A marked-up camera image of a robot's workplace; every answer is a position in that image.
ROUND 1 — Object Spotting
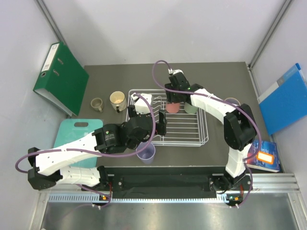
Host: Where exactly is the pink plastic cup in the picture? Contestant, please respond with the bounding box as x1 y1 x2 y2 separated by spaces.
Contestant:
165 103 180 114

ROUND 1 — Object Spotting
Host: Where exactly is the lilac plastic cup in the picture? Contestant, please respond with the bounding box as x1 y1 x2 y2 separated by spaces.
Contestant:
136 143 156 164

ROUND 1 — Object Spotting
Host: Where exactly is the sage green cup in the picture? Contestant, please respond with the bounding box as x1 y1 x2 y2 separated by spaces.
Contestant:
184 103 198 114

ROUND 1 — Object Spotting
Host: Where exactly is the cream mug black handle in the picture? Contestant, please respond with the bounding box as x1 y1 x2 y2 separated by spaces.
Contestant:
109 91 127 113

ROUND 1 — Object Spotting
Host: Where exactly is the small taupe ceramic mug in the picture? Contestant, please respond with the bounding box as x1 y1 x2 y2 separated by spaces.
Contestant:
90 98 104 113

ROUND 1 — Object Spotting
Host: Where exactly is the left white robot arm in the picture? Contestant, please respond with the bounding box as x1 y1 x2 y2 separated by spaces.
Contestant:
27 105 167 191

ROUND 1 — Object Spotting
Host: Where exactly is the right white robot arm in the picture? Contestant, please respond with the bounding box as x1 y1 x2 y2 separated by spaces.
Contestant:
165 69 256 190

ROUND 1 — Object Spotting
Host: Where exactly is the teal cutting board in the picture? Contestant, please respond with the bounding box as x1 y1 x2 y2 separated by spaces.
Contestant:
53 119 104 170

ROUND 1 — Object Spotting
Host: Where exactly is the green lever arch binder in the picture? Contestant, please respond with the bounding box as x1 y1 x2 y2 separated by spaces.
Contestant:
33 42 89 116

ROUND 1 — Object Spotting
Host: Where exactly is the blue folder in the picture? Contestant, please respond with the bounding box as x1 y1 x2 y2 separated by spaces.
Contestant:
258 63 307 135

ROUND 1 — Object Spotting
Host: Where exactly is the colourful book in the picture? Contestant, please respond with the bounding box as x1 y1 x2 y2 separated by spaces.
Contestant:
247 141 281 173

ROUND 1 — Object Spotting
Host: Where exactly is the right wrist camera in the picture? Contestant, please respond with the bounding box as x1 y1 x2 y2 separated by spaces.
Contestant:
168 69 183 76

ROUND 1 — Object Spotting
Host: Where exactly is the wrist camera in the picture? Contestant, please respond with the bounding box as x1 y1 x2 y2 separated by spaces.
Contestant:
130 93 153 115
168 69 183 76

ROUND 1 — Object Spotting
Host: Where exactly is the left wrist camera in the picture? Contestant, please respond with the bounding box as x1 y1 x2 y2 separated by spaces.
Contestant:
130 93 153 115

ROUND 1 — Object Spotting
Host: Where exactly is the white wire dish rack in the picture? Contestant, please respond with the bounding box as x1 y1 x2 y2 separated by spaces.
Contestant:
128 89 209 147

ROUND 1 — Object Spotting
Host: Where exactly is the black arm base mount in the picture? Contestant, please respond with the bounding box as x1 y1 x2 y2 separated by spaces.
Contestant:
92 166 251 199

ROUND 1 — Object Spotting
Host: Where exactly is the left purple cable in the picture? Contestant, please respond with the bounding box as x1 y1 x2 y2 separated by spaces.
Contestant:
15 93 155 174

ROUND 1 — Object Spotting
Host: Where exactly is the purple cable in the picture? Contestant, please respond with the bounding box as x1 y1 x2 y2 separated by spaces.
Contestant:
153 59 262 163
15 93 155 174

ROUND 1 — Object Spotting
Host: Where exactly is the slotted cable duct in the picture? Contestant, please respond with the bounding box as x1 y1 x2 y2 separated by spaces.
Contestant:
47 193 243 204

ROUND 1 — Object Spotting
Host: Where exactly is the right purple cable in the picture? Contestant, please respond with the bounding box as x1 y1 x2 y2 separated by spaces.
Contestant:
153 59 262 163

